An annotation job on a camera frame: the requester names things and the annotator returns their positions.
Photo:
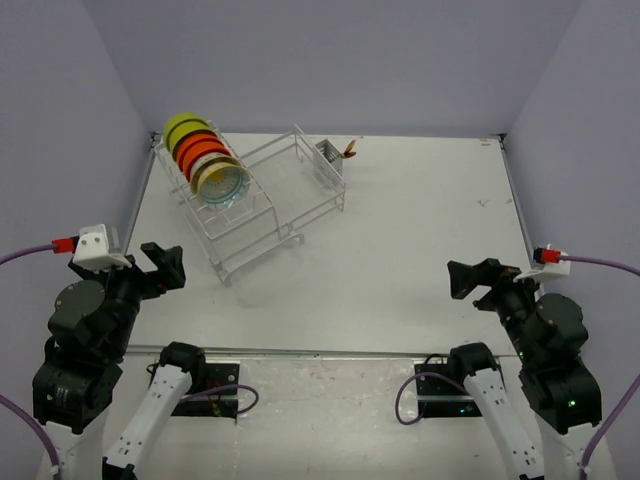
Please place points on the white wire dish rack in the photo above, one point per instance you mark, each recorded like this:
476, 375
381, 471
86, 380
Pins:
283, 197

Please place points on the orange bowl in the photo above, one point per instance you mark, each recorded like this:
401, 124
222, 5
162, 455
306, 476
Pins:
193, 139
200, 149

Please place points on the grey metal cutlery holder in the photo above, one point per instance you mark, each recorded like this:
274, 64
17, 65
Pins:
328, 165

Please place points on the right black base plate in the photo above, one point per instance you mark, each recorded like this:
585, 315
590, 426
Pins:
438, 395

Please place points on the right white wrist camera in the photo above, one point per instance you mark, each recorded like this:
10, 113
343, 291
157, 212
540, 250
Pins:
548, 266

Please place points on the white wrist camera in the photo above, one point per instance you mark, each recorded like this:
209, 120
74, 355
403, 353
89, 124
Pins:
96, 248
548, 266

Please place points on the gold spoon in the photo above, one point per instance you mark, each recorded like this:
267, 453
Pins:
348, 150

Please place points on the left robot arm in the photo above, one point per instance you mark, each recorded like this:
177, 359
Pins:
90, 331

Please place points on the green bowl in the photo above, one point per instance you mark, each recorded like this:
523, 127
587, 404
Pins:
179, 119
184, 129

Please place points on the blue yellow patterned bowl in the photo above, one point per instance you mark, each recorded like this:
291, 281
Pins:
222, 184

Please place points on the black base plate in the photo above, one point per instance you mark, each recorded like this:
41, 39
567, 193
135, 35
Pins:
438, 395
223, 404

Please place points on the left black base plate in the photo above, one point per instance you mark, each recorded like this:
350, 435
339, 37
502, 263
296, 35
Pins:
223, 404

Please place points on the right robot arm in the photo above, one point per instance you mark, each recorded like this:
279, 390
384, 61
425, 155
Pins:
547, 332

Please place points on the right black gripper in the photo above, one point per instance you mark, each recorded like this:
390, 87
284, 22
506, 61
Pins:
464, 276

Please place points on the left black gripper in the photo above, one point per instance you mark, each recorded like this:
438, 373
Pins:
169, 262

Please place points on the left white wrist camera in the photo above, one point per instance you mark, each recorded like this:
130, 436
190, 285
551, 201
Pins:
96, 248

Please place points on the floral leaf patterned bowl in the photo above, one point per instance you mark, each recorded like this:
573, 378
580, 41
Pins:
205, 161

